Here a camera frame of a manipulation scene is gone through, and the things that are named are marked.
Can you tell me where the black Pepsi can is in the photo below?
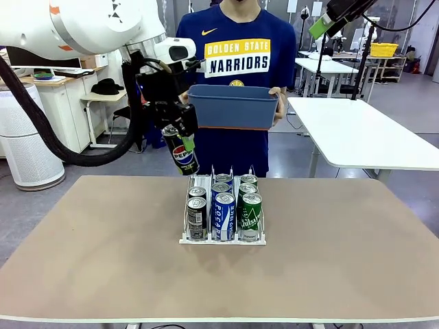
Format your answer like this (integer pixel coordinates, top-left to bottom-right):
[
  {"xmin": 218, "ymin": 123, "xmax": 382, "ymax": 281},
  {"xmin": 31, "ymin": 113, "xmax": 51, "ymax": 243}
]
[
  {"xmin": 161, "ymin": 125, "xmax": 200, "ymax": 177},
  {"xmin": 187, "ymin": 186, "xmax": 208, "ymax": 200},
  {"xmin": 186, "ymin": 197, "xmax": 209, "ymax": 241}
]

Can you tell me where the blue bin with orange handles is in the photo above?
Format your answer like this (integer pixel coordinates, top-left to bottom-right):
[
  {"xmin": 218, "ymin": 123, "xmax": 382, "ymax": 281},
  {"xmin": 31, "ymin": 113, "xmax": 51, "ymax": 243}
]
[{"xmin": 187, "ymin": 84, "xmax": 281, "ymax": 131}]

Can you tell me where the large white table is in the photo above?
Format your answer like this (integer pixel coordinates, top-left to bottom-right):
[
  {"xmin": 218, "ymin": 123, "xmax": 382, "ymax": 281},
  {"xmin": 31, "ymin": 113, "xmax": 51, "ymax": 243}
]
[{"xmin": 287, "ymin": 97, "xmax": 439, "ymax": 182}]

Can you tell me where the person's left hand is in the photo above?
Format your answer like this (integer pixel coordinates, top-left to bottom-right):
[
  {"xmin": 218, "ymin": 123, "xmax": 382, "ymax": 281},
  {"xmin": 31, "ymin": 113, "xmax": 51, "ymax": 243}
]
[{"xmin": 269, "ymin": 86, "xmax": 287, "ymax": 128}]

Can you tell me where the black tripod pole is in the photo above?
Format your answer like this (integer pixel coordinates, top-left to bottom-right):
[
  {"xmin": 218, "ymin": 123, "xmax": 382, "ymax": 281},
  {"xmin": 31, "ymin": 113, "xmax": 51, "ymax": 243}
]
[{"xmin": 349, "ymin": 23, "xmax": 377, "ymax": 101}]

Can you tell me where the blue jacket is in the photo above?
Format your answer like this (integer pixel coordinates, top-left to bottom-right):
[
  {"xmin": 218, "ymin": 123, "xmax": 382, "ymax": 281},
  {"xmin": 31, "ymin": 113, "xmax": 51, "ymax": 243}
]
[{"xmin": 143, "ymin": 128, "xmax": 165, "ymax": 149}]

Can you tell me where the wooden shelf table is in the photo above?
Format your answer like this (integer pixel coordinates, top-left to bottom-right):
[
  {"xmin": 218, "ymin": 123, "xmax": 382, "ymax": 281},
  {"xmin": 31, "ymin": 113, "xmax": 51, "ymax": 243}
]
[{"xmin": 365, "ymin": 54, "xmax": 408, "ymax": 83}]

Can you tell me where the white wire can dispenser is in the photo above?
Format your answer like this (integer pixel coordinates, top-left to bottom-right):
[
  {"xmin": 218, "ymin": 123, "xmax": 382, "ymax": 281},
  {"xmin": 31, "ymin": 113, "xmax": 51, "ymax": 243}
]
[{"xmin": 178, "ymin": 164, "xmax": 268, "ymax": 246}]

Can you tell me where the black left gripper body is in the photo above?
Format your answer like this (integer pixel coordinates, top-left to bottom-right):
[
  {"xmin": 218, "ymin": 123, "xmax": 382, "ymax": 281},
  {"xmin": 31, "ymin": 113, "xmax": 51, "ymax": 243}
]
[{"xmin": 136, "ymin": 70, "xmax": 189, "ymax": 103}]

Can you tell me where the white desk with wooden top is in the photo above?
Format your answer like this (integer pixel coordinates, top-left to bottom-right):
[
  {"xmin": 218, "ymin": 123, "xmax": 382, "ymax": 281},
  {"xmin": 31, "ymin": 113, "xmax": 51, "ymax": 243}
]
[{"xmin": 0, "ymin": 66, "xmax": 107, "ymax": 154}]

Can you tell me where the white background table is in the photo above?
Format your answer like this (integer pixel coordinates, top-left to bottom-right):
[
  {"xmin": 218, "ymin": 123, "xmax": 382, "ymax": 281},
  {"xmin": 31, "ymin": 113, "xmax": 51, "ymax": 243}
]
[{"xmin": 295, "ymin": 57, "xmax": 359, "ymax": 99}]

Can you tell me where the black chair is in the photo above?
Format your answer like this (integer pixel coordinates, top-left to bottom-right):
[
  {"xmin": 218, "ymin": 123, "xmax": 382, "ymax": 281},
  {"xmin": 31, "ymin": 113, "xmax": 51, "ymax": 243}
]
[{"xmin": 108, "ymin": 106, "xmax": 133, "ymax": 145}]

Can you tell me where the yellow plastic crate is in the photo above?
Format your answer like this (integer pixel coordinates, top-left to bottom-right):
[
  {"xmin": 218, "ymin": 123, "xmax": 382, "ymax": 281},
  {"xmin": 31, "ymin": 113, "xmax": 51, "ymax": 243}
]
[{"xmin": 370, "ymin": 42, "xmax": 399, "ymax": 58}]

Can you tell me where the person in blue shirt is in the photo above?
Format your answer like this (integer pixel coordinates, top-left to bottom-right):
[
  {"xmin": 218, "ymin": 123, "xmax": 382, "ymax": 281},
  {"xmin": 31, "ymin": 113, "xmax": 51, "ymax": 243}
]
[{"xmin": 175, "ymin": 0, "xmax": 298, "ymax": 179}]

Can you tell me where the black hat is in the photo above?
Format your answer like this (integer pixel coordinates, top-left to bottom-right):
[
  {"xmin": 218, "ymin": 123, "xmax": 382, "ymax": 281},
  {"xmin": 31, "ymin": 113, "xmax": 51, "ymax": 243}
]
[{"xmin": 91, "ymin": 77, "xmax": 125, "ymax": 96}]

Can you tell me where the black sleeved left arm cable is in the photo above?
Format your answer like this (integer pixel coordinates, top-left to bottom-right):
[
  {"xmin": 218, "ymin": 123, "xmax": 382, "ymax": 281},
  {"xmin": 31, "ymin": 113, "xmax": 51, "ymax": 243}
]
[{"xmin": 0, "ymin": 51, "xmax": 145, "ymax": 168}]

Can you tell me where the black computer monitor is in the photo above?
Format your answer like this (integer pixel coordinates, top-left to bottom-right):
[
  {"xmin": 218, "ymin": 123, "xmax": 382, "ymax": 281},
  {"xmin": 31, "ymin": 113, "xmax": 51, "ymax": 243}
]
[{"xmin": 5, "ymin": 46, "xmax": 82, "ymax": 69}]

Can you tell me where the small white side table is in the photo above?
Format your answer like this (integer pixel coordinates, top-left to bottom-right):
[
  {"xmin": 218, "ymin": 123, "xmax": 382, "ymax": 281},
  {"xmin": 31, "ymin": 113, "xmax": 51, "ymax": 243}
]
[{"xmin": 80, "ymin": 89, "xmax": 128, "ymax": 149}]

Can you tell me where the white cylindrical air purifier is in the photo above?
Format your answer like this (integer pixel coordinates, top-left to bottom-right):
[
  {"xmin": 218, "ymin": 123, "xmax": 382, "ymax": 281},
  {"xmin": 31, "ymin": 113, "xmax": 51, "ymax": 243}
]
[{"xmin": 0, "ymin": 82, "xmax": 66, "ymax": 192}]

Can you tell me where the red object on floor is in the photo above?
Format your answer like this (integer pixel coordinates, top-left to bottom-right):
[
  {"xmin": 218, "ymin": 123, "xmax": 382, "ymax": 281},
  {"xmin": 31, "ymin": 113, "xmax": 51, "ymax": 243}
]
[{"xmin": 406, "ymin": 56, "xmax": 422, "ymax": 75}]

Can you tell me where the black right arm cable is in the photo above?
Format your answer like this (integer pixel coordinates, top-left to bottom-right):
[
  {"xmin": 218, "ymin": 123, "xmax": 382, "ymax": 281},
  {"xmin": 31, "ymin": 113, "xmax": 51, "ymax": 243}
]
[{"xmin": 361, "ymin": 0, "xmax": 436, "ymax": 32}]

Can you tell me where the black keyboard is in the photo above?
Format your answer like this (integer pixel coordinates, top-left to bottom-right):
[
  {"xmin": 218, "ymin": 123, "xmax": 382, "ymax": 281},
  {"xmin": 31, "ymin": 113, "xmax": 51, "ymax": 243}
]
[{"xmin": 53, "ymin": 68, "xmax": 95, "ymax": 78}]

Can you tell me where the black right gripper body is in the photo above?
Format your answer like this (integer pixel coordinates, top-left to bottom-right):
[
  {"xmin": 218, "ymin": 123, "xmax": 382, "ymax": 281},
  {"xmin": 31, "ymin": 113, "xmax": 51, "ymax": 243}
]
[{"xmin": 327, "ymin": 0, "xmax": 377, "ymax": 21}]

